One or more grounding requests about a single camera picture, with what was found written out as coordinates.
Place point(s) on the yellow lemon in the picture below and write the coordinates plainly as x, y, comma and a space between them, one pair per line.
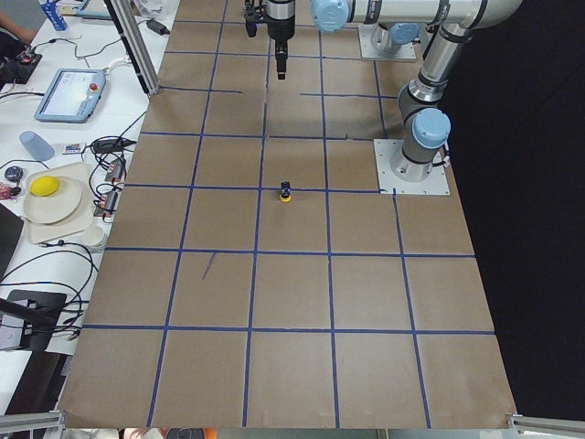
44, 186

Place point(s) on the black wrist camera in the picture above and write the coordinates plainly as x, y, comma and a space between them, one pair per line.
254, 16

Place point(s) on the aluminium frame post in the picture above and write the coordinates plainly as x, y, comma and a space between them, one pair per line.
124, 20

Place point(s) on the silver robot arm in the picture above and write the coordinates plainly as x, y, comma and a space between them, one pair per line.
456, 22

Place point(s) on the blue teach pendant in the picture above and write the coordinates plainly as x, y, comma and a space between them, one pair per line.
72, 96

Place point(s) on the beige round plate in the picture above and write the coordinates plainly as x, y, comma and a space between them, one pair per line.
56, 207

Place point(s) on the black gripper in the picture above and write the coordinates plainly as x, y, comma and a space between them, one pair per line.
280, 26

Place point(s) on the white paper cup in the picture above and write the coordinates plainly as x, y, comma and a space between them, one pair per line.
94, 238

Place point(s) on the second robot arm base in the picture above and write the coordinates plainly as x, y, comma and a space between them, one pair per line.
390, 37

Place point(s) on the blue plastic cup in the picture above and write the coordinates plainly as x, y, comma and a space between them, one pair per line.
38, 147

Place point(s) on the beige square tray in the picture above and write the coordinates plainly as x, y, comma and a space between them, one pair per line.
82, 216

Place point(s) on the black power adapter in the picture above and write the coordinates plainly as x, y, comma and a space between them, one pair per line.
157, 27

